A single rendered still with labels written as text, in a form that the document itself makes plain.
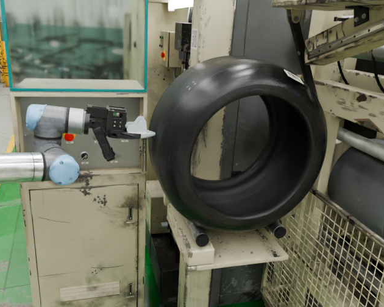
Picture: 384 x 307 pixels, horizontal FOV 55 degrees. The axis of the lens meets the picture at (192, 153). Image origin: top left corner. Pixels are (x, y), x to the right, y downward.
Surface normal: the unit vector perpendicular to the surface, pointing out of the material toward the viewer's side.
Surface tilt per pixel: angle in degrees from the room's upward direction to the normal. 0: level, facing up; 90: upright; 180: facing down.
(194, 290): 90
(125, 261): 90
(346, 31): 90
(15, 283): 0
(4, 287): 0
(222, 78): 48
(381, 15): 90
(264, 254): 0
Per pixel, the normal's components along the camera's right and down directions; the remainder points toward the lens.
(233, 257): 0.05, -0.94
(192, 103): -0.34, -0.22
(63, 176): 0.58, 0.30
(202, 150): 0.26, 0.33
